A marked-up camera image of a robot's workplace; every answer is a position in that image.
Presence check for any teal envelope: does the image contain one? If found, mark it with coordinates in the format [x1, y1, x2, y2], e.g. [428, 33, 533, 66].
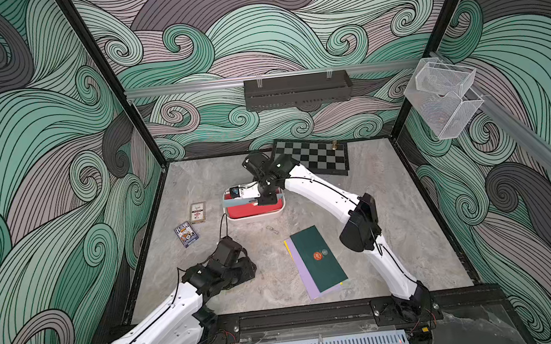
[222, 196, 260, 208]

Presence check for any red envelope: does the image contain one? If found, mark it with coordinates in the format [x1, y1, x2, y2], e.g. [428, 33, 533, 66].
[225, 190, 285, 221]

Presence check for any lavender envelope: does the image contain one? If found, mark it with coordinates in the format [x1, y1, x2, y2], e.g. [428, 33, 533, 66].
[287, 238, 343, 300]

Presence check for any dark green envelope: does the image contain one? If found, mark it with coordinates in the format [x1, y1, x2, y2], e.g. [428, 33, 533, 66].
[290, 226, 348, 292]

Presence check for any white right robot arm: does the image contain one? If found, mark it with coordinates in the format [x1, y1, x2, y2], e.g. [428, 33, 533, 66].
[239, 152, 437, 324]

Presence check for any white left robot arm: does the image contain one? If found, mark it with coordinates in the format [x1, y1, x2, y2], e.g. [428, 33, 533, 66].
[110, 249, 257, 344]

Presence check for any white plastic storage box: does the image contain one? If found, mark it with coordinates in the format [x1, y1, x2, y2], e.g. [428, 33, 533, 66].
[222, 188, 286, 223]

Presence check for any blue playing card box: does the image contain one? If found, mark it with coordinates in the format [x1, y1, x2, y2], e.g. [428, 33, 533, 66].
[175, 221, 200, 248]

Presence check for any black folding chess board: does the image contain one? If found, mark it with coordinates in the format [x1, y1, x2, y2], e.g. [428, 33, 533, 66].
[272, 139, 350, 176]

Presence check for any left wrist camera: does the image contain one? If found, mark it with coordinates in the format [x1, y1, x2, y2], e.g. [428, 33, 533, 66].
[213, 236, 243, 266]

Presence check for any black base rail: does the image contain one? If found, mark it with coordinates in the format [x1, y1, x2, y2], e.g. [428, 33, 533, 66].
[197, 284, 507, 344]

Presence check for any black wall shelf tray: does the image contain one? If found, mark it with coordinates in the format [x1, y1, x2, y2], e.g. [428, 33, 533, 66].
[243, 70, 353, 112]

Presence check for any aluminium back rail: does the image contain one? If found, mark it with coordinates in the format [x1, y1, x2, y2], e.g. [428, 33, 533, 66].
[125, 58, 420, 100]

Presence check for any clear acrylic wall bin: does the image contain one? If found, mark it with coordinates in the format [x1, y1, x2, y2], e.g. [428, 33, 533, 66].
[404, 57, 483, 140]

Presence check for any black right corner post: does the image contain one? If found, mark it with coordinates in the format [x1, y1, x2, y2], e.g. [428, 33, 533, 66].
[390, 0, 461, 147]

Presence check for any black corner frame post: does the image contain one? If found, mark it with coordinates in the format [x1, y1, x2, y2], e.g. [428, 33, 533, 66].
[55, 0, 169, 172]

